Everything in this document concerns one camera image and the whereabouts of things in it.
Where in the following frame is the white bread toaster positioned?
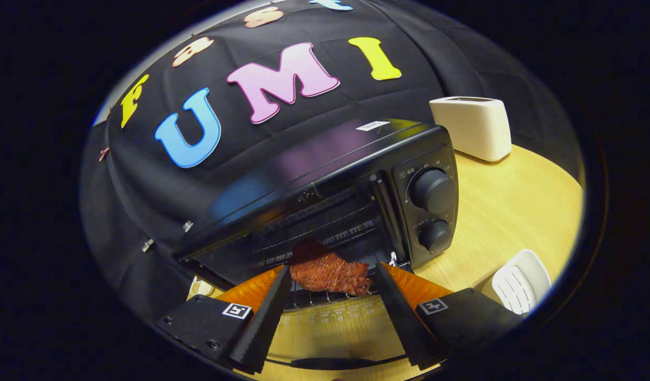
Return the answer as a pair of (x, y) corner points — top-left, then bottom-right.
(429, 97), (512, 162)

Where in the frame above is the small white seasoning dish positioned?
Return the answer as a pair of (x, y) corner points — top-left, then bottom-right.
(187, 275), (215, 301)

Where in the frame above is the black toaster oven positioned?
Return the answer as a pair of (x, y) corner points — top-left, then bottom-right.
(174, 119), (459, 371)

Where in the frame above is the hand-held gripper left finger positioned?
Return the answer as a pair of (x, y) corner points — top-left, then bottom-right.
(156, 265), (293, 375)

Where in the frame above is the black backdrop cloth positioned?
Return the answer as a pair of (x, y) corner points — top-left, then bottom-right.
(82, 0), (585, 318)

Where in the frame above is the white plastic tray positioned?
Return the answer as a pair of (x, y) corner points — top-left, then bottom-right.
(492, 249), (552, 315)

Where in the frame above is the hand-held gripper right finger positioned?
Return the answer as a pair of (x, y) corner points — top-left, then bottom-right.
(375, 262), (524, 371)

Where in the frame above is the red meat slice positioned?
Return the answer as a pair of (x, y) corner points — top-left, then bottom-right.
(289, 239), (372, 296)

